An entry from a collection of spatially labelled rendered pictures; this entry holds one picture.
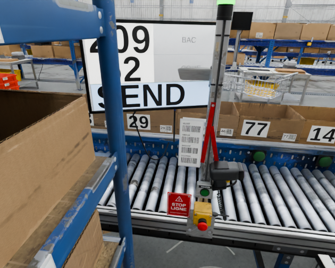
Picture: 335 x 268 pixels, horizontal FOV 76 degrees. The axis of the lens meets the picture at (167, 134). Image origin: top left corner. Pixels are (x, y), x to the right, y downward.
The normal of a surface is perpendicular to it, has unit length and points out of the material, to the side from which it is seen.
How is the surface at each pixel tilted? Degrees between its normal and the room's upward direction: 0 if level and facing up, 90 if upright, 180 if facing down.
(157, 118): 90
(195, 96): 86
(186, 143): 90
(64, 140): 90
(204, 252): 0
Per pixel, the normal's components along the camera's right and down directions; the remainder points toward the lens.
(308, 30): -0.16, 0.43
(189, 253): 0.02, -0.90
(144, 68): 0.22, 0.36
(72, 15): 0.99, 0.07
